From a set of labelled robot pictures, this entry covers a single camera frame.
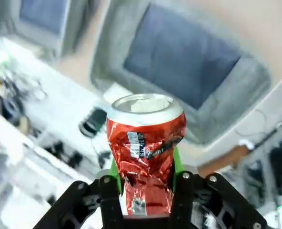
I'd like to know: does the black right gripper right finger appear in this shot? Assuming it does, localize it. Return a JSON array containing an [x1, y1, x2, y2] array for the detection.
[[167, 145, 268, 229]]

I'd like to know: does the grey basket with blue lining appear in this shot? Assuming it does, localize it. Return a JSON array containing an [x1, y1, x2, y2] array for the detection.
[[0, 0, 91, 59], [90, 0, 272, 146]]

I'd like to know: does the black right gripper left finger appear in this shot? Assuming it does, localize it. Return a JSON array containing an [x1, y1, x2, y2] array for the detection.
[[28, 158, 125, 229]]

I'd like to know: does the black computer mouse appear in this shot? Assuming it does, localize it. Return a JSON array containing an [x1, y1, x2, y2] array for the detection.
[[78, 107, 108, 138]]

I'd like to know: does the crushed red soda can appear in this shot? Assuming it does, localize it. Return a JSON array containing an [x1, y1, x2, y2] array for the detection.
[[106, 93, 188, 217]]

